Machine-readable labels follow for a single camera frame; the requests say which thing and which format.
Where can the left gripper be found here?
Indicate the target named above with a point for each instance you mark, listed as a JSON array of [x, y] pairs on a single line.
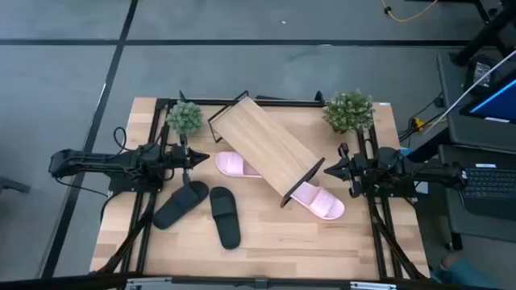
[[177, 157]]

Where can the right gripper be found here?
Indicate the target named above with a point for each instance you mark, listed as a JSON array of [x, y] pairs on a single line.
[[356, 169]]

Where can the pink slide sandal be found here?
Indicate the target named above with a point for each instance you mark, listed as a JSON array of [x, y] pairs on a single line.
[[322, 203], [231, 164]]

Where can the black slide sandal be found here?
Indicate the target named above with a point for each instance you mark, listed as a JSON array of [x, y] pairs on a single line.
[[225, 217], [177, 205]]

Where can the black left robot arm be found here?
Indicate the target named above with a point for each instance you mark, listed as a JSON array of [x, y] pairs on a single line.
[[101, 161]]

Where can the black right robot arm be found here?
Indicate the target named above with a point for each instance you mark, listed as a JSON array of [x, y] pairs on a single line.
[[423, 175]]

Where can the round green plant white pot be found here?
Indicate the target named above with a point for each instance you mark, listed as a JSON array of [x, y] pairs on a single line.
[[184, 117]]

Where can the white flowering potted plant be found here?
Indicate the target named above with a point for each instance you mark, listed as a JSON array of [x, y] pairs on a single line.
[[348, 112]]

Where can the white flat box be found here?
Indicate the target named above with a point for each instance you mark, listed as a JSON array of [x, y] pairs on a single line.
[[422, 187]]

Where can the yellow plug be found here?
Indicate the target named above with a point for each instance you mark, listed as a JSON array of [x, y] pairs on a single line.
[[419, 123]]

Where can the grey side desk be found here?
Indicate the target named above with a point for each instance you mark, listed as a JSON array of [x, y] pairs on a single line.
[[459, 133]]

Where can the black laptop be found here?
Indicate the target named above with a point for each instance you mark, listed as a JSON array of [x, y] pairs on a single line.
[[492, 189]]

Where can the person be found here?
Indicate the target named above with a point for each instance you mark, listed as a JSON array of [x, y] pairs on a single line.
[[463, 274]]

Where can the black device with label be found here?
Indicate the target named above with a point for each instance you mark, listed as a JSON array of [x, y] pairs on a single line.
[[479, 72]]

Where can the monitor with blue screen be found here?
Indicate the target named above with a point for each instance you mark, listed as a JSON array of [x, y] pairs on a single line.
[[500, 104]]

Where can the grey floor stand foot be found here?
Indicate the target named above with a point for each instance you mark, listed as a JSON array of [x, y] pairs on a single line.
[[14, 185]]

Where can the black stand leg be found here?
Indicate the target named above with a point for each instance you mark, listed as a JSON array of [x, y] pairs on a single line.
[[483, 38]]

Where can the wooden shelf with black frame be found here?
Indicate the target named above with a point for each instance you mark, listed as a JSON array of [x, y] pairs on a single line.
[[266, 145]]

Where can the black aluminium table frame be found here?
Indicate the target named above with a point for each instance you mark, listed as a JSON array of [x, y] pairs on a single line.
[[290, 103]]

